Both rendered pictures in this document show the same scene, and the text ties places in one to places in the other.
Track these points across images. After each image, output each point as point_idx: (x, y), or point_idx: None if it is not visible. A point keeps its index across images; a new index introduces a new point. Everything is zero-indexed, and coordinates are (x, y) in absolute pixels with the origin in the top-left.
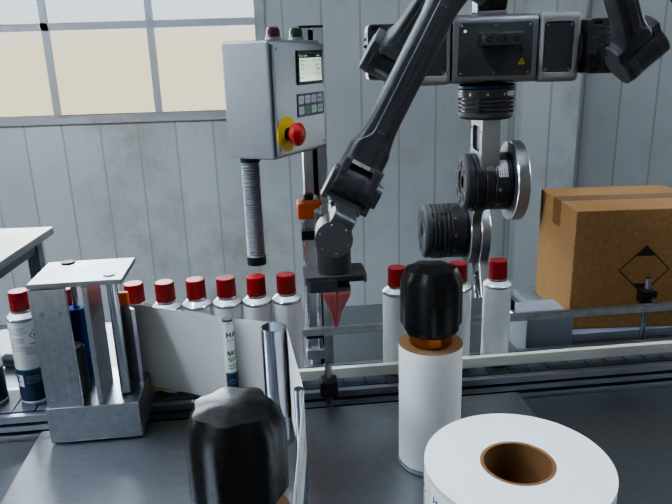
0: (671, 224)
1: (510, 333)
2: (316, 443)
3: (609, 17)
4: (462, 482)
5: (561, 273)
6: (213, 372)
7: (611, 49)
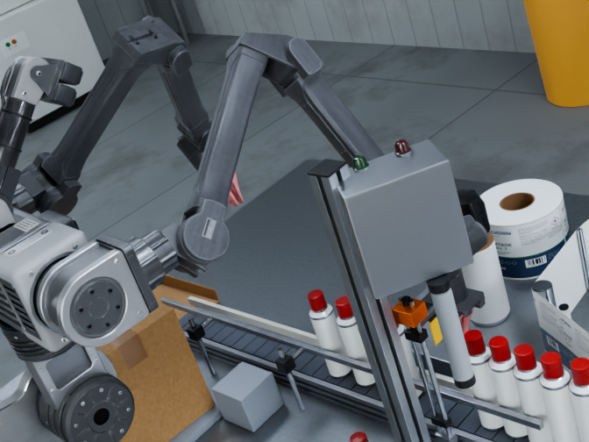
0: None
1: (255, 421)
2: (540, 349)
3: (79, 152)
4: (549, 200)
5: (177, 383)
6: None
7: (74, 184)
